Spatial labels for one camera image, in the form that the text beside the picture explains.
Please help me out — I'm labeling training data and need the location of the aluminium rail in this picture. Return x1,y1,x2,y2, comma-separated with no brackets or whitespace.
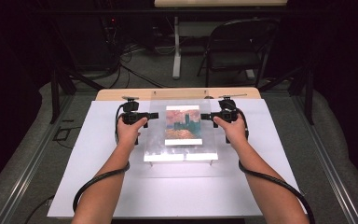
292,92,358,224
0,92,76,224

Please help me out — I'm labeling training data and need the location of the black floor cable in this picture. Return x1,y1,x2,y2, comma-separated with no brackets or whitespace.
117,60,169,89

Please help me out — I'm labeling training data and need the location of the black folding chair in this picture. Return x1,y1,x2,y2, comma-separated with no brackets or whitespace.
197,18,281,88

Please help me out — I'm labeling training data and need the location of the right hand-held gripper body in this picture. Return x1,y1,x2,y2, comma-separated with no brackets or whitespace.
212,93,248,124

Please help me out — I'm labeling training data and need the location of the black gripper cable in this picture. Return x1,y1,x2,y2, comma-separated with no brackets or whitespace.
229,102,316,224
72,104,131,214

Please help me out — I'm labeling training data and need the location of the white-legged desk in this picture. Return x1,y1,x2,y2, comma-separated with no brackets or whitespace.
154,0,288,80

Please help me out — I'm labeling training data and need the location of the black metal stand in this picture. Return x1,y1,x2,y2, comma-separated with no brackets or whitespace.
49,66,106,125
257,64,315,125

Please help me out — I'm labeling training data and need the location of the black metal crossbar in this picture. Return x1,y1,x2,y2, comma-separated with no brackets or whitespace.
36,7,293,16

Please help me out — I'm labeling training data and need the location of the person's left hand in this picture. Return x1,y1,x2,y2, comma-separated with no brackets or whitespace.
117,117,149,147

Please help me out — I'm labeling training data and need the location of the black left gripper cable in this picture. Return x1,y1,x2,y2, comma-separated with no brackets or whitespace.
72,104,131,214

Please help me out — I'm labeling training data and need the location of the clear acrylic photo frame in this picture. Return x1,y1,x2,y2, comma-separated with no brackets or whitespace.
143,99,219,163

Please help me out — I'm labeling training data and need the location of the wooden table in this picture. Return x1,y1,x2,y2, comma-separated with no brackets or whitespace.
95,87,262,102

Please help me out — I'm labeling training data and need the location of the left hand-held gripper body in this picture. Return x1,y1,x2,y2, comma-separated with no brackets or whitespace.
117,95,152,127

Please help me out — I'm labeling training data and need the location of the painting print with white border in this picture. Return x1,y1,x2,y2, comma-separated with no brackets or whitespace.
164,105,203,147

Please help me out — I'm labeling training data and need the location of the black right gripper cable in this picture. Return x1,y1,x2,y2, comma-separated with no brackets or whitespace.
229,102,316,224

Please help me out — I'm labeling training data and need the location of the person's right hand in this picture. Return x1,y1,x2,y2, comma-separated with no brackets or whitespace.
213,113,249,147

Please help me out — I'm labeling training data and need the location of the white board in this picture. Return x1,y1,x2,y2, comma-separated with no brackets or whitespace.
47,98,308,218

